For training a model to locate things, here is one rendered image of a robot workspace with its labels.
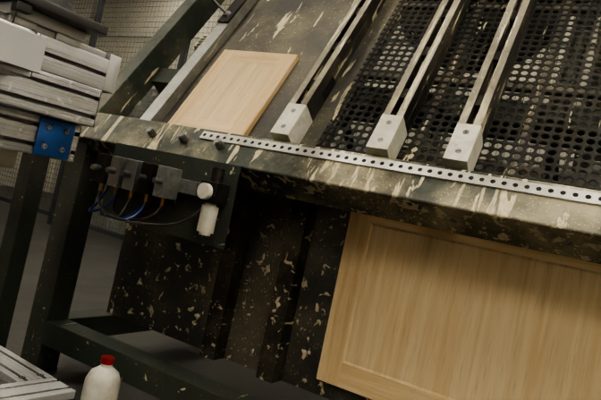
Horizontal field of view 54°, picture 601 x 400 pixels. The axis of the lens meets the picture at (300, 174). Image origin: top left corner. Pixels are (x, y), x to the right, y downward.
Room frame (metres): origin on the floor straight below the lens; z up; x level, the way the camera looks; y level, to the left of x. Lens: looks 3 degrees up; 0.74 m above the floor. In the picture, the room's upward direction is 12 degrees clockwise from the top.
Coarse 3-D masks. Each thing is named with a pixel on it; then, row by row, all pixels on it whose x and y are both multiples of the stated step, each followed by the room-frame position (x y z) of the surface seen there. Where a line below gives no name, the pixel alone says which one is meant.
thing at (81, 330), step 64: (64, 192) 2.04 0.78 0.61; (256, 192) 1.92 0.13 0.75; (64, 256) 2.03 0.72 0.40; (128, 256) 2.19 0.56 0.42; (192, 256) 2.05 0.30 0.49; (256, 256) 1.93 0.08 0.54; (320, 256) 1.82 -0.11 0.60; (64, 320) 2.06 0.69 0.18; (128, 320) 2.35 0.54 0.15; (192, 320) 2.02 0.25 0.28; (256, 320) 1.90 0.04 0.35; (320, 320) 1.79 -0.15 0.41; (192, 384) 1.70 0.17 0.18; (320, 384) 1.77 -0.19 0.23
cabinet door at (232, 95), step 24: (216, 72) 2.06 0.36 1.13; (240, 72) 2.02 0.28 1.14; (264, 72) 1.98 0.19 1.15; (288, 72) 1.95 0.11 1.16; (192, 96) 2.01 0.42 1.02; (216, 96) 1.97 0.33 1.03; (240, 96) 1.94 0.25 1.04; (264, 96) 1.89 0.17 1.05; (192, 120) 1.92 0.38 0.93; (216, 120) 1.89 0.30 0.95; (240, 120) 1.85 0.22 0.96
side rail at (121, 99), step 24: (192, 0) 2.38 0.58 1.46; (216, 0) 2.48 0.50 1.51; (168, 24) 2.31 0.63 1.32; (192, 24) 2.39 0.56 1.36; (144, 48) 2.25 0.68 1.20; (168, 48) 2.30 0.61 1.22; (120, 72) 2.19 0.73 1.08; (144, 72) 2.21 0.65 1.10; (120, 96) 2.14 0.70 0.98; (144, 96) 2.24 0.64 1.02
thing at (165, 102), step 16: (256, 0) 2.32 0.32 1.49; (240, 16) 2.26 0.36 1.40; (224, 32) 2.20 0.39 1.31; (208, 48) 2.14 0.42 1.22; (192, 64) 2.09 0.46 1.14; (176, 80) 2.06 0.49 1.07; (192, 80) 2.09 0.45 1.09; (160, 96) 2.03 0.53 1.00; (176, 96) 2.04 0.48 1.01; (160, 112) 1.99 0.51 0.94
